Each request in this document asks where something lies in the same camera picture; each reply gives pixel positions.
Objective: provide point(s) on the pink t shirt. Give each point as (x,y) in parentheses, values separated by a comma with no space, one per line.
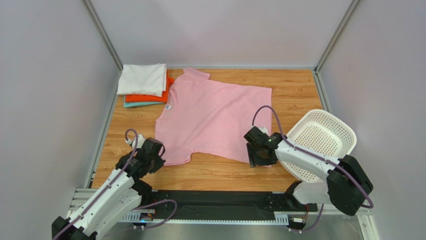
(210,117)

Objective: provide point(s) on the left aluminium corner post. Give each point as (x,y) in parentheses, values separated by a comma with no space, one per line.
(97,22)

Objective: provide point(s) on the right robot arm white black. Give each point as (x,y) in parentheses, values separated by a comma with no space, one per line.
(344,184)

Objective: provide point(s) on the white perforated plastic basket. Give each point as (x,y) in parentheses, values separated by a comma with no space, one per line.
(321,133)

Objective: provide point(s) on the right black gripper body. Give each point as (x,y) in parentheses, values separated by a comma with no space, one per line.
(258,158)

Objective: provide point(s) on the folded orange t shirt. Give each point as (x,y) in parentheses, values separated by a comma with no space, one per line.
(134,98)

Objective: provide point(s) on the aluminium frame rail front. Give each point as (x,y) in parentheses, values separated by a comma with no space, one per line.
(290,219)

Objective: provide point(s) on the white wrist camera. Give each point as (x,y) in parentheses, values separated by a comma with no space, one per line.
(136,142)
(264,130)

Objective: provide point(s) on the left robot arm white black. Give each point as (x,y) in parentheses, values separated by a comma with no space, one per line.
(123,191)

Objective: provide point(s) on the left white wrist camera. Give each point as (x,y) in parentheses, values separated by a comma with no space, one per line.
(136,142)

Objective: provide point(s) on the folded teal t shirt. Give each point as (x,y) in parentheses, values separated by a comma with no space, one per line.
(138,104)

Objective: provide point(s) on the folded white t shirt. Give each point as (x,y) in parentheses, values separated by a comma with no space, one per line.
(148,80)

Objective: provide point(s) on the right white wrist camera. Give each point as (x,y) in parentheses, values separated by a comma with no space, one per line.
(264,130)

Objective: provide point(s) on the right aluminium corner post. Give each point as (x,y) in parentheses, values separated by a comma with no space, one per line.
(351,10)

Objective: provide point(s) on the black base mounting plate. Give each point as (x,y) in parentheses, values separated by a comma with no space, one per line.
(224,205)

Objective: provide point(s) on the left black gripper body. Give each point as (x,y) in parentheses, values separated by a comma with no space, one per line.
(157,162)

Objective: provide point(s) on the aluminium corner post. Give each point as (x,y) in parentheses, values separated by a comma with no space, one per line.
(351,10)
(97,22)

